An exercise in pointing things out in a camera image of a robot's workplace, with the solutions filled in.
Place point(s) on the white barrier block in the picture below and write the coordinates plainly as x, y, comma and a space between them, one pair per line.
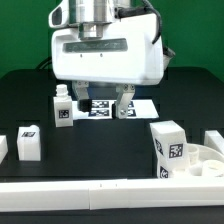
3, 147
214, 140

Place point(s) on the white right barrier block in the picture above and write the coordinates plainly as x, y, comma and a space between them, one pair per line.
214, 140

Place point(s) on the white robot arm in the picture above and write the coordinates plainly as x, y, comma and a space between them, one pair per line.
90, 16

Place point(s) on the white left barrier block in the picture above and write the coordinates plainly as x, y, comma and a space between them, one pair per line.
3, 147

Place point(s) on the white front barrier rail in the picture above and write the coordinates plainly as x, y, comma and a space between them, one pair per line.
110, 194

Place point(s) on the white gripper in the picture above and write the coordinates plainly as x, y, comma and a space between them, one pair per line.
129, 53

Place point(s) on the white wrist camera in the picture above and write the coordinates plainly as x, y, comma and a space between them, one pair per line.
59, 17

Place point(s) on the white marker sheet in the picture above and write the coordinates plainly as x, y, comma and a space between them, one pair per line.
102, 109

